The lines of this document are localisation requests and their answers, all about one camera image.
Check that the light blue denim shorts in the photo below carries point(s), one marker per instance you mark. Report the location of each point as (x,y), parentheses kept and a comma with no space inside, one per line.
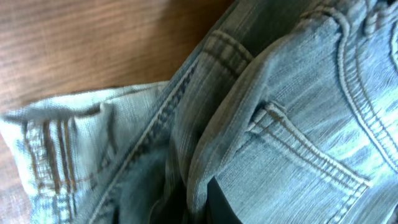
(290,105)

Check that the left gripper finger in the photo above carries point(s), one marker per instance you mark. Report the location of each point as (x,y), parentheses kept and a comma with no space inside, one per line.
(218,208)

